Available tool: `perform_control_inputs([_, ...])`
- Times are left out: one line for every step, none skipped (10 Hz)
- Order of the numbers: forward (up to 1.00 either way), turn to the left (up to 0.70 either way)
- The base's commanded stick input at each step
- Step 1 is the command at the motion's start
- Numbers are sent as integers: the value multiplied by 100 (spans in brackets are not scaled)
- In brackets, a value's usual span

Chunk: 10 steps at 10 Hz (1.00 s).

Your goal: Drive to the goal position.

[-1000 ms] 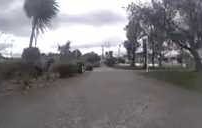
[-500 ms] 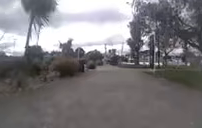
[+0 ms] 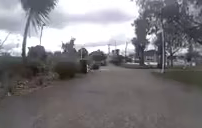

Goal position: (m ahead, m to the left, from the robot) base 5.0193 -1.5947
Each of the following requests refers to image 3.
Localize thin pole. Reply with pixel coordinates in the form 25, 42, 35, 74
123, 40, 128, 58

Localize row of dark bushes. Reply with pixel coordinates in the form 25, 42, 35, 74
0, 37, 108, 94

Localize grey asphalt path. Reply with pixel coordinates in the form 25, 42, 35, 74
0, 63, 202, 128

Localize building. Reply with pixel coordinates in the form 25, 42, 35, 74
142, 49, 159, 64

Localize pale pole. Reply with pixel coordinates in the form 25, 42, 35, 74
159, 9, 166, 74

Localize tall palm tree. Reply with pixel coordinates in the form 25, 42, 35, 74
19, 0, 59, 63

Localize grass verge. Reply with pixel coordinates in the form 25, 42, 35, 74
152, 64, 202, 93

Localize row of large trees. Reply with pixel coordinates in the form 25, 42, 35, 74
130, 0, 202, 69

